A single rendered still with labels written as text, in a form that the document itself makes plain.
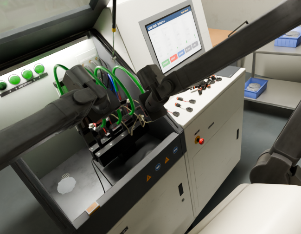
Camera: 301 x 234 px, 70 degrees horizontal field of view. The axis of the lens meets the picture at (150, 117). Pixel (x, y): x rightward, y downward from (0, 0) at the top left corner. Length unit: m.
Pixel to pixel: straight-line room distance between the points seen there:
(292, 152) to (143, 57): 0.89
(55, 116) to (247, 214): 0.39
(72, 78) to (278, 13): 0.48
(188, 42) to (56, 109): 1.12
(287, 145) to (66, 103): 0.48
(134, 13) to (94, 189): 0.92
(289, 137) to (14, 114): 1.11
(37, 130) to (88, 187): 0.77
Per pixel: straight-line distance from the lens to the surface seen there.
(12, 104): 1.20
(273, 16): 0.52
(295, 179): 0.56
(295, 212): 0.37
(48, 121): 0.48
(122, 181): 0.99
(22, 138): 0.45
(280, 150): 0.54
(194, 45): 1.51
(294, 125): 0.53
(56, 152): 1.38
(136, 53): 1.19
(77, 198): 1.19
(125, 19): 1.19
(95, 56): 1.32
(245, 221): 0.36
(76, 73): 0.60
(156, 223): 1.36
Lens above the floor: 1.69
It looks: 35 degrees down
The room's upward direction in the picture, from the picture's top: 14 degrees counter-clockwise
